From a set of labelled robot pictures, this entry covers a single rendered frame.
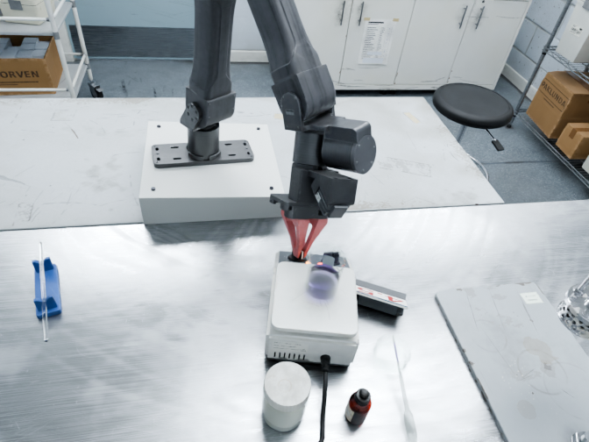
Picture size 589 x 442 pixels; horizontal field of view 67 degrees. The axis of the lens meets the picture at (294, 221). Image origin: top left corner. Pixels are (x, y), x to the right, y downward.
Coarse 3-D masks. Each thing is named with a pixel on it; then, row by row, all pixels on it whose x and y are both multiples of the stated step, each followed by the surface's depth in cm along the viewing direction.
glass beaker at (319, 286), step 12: (312, 252) 61; (324, 252) 63; (336, 252) 62; (312, 264) 59; (336, 264) 63; (312, 276) 60; (324, 276) 59; (336, 276) 59; (312, 288) 62; (324, 288) 61; (336, 288) 62; (324, 300) 63
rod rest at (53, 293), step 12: (36, 264) 71; (48, 264) 72; (36, 276) 71; (48, 276) 72; (36, 288) 70; (48, 288) 70; (36, 300) 65; (48, 300) 66; (60, 300) 69; (36, 312) 67; (48, 312) 67; (60, 312) 68
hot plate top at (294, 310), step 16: (288, 272) 67; (304, 272) 67; (352, 272) 68; (288, 288) 64; (352, 288) 65; (288, 304) 62; (304, 304) 62; (320, 304) 63; (336, 304) 63; (352, 304) 63; (272, 320) 60; (288, 320) 60; (304, 320) 61; (320, 320) 61; (336, 320) 61; (352, 320) 61; (336, 336) 60; (352, 336) 60
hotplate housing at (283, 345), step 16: (272, 288) 67; (272, 304) 65; (272, 336) 61; (288, 336) 61; (304, 336) 61; (320, 336) 61; (272, 352) 63; (288, 352) 63; (304, 352) 63; (320, 352) 62; (336, 352) 62; (352, 352) 62
